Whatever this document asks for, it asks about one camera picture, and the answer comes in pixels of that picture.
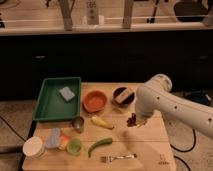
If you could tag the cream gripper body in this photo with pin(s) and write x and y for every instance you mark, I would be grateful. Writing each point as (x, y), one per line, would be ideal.
(141, 120)

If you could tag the dark red grape bunch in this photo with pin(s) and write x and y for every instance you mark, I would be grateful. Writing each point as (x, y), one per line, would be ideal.
(131, 121)

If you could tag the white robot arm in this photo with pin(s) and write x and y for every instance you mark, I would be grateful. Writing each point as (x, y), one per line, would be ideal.
(155, 94)

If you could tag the dark brown bowl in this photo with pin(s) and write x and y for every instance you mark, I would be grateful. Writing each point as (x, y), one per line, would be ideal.
(127, 101)

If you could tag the red orange bowl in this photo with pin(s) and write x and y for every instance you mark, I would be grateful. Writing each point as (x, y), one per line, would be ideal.
(94, 101)

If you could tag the tan sponge block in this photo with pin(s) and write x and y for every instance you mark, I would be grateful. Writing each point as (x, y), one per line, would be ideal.
(123, 95)

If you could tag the green chili pepper toy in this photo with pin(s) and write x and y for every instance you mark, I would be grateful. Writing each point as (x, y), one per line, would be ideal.
(105, 141)

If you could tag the yellow banana toy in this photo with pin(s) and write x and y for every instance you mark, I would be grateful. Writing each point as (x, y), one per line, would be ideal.
(100, 122)

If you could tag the silver metal fork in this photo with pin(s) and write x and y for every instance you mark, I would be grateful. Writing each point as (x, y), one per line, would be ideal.
(109, 159)

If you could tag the dark blue floor device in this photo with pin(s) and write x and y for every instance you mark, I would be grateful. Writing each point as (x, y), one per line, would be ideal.
(201, 97)

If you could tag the small metal cup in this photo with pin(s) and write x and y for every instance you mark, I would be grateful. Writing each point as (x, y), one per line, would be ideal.
(78, 124)

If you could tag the small green cup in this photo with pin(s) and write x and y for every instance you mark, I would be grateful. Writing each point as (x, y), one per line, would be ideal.
(74, 146)

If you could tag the blue grey sponge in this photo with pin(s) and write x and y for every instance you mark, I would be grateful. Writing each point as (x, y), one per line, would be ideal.
(67, 93)

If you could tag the green plastic tray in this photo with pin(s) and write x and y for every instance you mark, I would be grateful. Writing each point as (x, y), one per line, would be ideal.
(51, 106)

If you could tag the white paper cup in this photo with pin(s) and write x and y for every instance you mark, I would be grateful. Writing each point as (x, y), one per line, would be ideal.
(34, 147)

